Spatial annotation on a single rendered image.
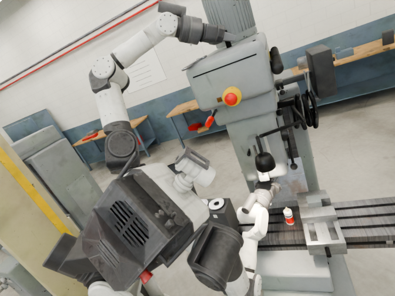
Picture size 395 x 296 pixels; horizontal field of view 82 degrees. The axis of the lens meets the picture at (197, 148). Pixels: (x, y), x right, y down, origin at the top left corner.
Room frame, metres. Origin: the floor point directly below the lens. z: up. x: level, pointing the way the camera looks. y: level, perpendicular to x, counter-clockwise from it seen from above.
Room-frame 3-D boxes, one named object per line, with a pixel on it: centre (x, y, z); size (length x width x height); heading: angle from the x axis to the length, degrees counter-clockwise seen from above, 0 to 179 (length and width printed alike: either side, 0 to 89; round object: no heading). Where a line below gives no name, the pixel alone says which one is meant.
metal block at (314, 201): (0.85, -0.42, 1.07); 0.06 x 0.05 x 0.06; 66
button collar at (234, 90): (0.71, -0.17, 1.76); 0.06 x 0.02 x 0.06; 65
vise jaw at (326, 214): (0.80, -0.40, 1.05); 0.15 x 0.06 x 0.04; 66
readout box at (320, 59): (1.05, -0.70, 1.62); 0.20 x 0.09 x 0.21; 155
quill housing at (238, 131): (0.93, -0.27, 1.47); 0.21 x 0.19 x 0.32; 65
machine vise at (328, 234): (0.82, -0.41, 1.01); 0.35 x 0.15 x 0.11; 156
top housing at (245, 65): (0.93, -0.27, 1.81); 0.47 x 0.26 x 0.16; 155
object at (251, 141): (0.82, -0.22, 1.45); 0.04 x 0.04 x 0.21; 65
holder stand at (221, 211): (1.06, 0.07, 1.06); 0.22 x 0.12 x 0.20; 58
